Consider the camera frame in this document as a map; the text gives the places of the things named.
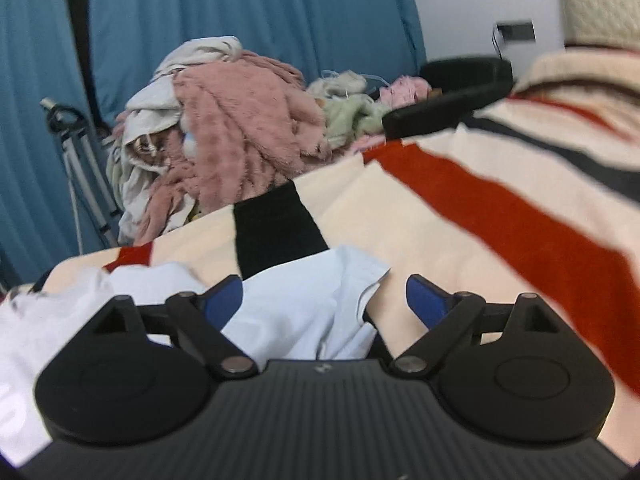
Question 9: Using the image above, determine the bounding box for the small pink cloth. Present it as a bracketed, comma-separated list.
[380, 76, 432, 109]

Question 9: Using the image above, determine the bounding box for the white T-shirt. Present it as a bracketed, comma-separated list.
[0, 245, 392, 468]

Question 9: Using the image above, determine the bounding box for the black wall socket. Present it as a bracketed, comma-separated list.
[495, 20, 537, 44]

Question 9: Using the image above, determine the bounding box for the blue curtain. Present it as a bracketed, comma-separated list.
[0, 0, 101, 286]
[87, 0, 428, 126]

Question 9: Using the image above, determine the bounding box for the cream quilted headboard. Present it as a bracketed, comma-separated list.
[556, 0, 640, 51]

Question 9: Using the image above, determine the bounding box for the blue and white plush toy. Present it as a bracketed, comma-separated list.
[181, 127, 201, 159]

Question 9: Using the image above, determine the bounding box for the light green cloth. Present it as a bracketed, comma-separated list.
[320, 94, 394, 149]

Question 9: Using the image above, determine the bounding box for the pink fluffy blanket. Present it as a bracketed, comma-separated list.
[134, 50, 333, 247]

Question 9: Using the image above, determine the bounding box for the striped fleece blanket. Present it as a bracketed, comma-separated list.
[0, 49, 640, 466]

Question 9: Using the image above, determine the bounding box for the pile of clothes and blankets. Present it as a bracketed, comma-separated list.
[106, 36, 246, 243]

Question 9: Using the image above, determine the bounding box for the black armchair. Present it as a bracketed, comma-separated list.
[382, 56, 515, 140]

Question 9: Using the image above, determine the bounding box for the vacuum cleaner handle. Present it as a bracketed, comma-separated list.
[40, 97, 122, 256]

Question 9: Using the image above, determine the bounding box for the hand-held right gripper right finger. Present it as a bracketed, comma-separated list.
[390, 274, 564, 379]

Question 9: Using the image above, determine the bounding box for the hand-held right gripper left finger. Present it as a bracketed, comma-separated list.
[86, 274, 259, 380]

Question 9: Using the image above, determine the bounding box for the beige cloth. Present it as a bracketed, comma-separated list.
[306, 70, 371, 99]

